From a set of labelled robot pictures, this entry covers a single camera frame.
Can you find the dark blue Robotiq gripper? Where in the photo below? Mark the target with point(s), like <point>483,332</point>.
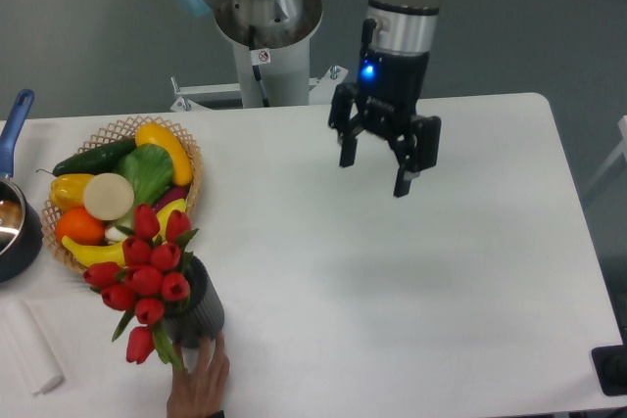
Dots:
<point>383,102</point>

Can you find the dark grey ribbed vase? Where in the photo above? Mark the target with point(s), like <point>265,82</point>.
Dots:
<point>203,317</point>

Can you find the red tulip bouquet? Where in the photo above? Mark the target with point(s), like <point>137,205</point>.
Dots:
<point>151,278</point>

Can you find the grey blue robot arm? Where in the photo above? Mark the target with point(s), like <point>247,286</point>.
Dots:
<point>270,41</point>

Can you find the human hand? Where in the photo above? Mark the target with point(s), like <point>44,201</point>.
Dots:
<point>200,393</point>

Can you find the purple eggplant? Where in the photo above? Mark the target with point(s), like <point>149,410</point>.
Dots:
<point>171,195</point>

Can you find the green lettuce leaf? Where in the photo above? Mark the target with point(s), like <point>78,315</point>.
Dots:
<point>149,170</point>

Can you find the yellow squash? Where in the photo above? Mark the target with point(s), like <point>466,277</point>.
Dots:
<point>156,134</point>

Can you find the woven wicker basket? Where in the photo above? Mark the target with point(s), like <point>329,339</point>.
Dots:
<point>115,131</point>

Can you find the green cucumber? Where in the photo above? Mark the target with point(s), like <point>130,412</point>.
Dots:
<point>94,161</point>

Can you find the round cream disc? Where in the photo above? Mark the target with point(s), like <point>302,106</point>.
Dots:
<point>108,196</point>

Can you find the yellow plastic banana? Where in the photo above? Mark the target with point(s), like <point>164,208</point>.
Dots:
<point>79,257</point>

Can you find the black device at edge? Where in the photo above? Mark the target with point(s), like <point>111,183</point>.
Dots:
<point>610,365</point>

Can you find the orange fruit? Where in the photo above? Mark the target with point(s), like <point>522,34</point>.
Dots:
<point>81,227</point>

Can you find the yellow bell pepper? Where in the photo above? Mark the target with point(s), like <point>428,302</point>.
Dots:
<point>66,191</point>

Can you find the white rolled cloth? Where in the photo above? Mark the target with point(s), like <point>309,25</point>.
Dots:
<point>29,346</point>

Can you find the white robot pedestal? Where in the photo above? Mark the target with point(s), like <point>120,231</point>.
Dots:
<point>266,77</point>

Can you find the blue handled saucepan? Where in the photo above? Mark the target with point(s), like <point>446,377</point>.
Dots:
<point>21,232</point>

